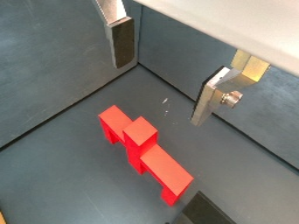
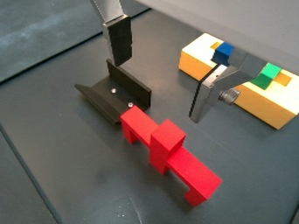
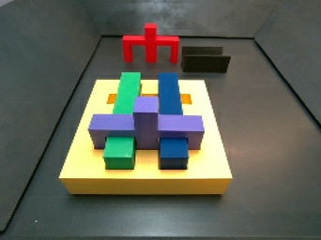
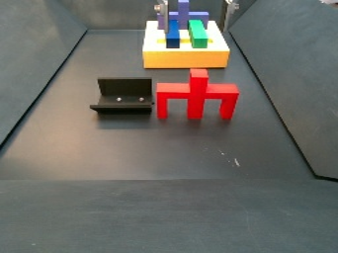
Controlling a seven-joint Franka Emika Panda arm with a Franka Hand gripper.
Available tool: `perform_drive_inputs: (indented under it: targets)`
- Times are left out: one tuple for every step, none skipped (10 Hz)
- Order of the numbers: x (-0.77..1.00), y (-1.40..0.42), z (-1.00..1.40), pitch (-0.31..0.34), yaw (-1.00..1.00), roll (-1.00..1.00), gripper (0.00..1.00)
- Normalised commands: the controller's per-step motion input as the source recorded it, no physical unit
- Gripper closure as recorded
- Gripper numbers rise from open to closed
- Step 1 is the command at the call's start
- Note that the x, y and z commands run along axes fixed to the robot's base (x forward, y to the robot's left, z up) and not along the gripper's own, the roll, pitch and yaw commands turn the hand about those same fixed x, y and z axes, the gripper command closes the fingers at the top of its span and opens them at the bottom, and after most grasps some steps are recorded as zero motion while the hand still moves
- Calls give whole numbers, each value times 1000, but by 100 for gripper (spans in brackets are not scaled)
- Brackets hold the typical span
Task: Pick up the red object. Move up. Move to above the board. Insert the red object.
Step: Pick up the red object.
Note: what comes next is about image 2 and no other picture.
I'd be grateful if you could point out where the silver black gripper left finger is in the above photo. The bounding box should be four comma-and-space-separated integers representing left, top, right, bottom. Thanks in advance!
89, 0, 132, 67

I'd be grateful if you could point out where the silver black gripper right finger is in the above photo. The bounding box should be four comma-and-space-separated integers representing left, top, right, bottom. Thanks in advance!
190, 47, 267, 123

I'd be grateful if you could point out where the red cross-shaped block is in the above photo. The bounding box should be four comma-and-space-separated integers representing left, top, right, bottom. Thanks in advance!
120, 106, 222, 207

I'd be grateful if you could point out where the yellow puzzle board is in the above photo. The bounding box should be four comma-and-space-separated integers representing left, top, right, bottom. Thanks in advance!
179, 33, 299, 130

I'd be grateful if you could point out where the green bridge block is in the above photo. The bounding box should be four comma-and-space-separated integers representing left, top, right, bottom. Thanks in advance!
251, 63, 282, 89

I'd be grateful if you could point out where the blue bridge block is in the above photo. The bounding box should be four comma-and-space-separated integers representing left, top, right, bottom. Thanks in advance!
211, 42, 234, 67

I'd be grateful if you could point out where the black angled block holder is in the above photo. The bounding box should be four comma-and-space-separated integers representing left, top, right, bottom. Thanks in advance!
75, 59, 152, 124

